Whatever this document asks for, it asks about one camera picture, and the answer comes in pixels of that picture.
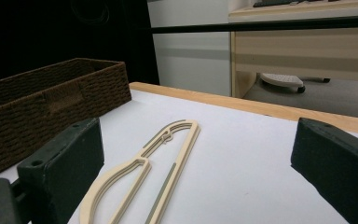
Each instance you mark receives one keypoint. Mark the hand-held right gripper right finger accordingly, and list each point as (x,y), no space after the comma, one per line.
(338,161)

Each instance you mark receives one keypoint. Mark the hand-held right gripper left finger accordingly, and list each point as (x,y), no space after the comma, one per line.
(65,161)

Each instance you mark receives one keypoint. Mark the brown woven basket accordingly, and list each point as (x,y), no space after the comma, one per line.
(43,102)

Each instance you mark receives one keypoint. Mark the white chair base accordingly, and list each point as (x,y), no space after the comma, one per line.
(281,80)

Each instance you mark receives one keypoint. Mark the light wooden desk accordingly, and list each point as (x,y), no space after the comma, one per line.
(301,53)

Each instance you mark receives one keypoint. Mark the black metal bar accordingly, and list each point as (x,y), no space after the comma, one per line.
(261,25)

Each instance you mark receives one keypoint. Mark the dark keyboard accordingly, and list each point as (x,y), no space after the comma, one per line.
(272,2)

